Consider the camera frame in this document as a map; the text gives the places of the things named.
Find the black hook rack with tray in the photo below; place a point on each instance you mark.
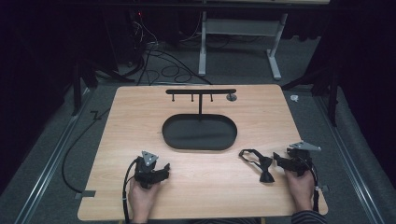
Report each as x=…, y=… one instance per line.
x=199, y=132

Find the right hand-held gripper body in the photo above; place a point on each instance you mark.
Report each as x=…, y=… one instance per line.
x=300, y=160

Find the person's left hand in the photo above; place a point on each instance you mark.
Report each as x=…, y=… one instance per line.
x=141, y=199

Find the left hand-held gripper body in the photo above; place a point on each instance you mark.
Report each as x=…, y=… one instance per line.
x=146, y=174

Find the black bow tie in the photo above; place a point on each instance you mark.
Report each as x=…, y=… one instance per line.
x=264, y=166

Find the metal floor rail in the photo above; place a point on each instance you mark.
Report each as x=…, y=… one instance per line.
x=53, y=155
x=348, y=155

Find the round grey table grommet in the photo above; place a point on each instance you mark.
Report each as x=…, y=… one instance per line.
x=231, y=97

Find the grey tape strip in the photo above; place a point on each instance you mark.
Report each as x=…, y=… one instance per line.
x=84, y=194

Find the white metal desk frame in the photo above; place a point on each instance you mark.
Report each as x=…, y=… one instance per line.
x=239, y=28

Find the person's right hand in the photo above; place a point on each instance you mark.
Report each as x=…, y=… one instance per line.
x=300, y=189

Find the dark equipment with red light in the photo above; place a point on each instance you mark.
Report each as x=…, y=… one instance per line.
x=140, y=34

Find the black metal stand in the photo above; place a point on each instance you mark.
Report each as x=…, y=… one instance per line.
x=330, y=90
x=77, y=90

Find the small white crumpled scrap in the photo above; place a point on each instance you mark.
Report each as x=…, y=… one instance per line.
x=294, y=98

